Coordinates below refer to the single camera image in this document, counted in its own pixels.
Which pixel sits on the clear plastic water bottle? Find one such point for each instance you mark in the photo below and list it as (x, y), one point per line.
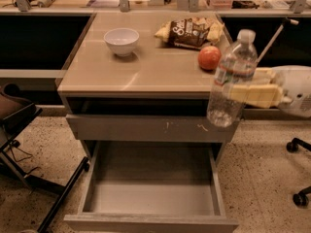
(237, 65)

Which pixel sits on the red apple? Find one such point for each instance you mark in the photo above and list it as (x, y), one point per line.
(209, 57)

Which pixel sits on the white ceramic bowl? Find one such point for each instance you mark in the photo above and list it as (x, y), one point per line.
(122, 41)

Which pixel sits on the grey drawer cabinet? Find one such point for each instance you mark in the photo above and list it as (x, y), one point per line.
(155, 80)

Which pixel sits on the open grey bottom drawer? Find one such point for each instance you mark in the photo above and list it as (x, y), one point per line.
(141, 187)

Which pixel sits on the grey middle drawer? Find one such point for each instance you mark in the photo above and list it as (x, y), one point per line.
(194, 129)

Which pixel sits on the brown chip bag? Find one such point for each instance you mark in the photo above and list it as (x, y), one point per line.
(191, 33)

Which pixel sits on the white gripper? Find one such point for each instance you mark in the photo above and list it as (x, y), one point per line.
(295, 89)

